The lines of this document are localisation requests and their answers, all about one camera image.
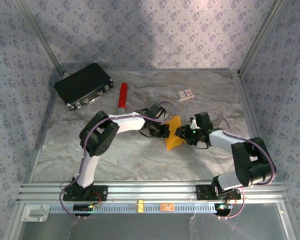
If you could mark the yellow cloth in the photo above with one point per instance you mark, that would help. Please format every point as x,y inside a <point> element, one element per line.
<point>174,142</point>

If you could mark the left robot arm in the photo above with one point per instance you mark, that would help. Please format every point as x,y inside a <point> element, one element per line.
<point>100,137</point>

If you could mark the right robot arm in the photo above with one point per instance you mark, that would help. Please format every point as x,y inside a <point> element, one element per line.
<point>252,162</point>

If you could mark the playing card box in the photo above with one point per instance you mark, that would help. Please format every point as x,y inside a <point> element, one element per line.
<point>185,94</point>

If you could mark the red glitter microphone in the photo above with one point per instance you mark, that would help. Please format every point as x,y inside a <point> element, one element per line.
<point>122,95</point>

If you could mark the orange label sticker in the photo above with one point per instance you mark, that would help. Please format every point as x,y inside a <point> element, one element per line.
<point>167,207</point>

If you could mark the yellow tape piece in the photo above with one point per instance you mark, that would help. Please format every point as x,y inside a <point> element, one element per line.
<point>141,206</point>

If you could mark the black hard case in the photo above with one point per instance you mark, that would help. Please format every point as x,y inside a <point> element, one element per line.
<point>80,83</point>

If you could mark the grey acrylic panel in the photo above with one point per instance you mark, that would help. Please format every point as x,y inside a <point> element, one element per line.
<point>140,227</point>

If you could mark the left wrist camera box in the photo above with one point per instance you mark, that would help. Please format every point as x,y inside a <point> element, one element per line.
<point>166,117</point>

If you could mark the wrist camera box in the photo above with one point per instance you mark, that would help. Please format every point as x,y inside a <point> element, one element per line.
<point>166,117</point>
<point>194,123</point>

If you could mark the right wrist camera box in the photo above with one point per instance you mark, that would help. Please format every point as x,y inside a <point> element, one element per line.
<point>194,123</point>

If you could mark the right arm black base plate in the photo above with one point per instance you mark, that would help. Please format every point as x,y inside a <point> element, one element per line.
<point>202,192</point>

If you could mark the aluminium mounting rail beam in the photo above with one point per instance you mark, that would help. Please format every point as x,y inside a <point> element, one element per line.
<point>152,191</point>

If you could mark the aluminium side rail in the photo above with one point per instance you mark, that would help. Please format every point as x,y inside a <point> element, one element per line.
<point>49,115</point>
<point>247,100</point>

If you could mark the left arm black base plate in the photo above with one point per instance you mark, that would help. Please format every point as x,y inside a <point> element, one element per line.
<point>102,192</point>

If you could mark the aluminium frame post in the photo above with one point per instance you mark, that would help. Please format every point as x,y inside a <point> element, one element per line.
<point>262,37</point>
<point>41,37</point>

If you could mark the silver metal bracket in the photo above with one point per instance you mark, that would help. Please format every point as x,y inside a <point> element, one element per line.
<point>35,213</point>

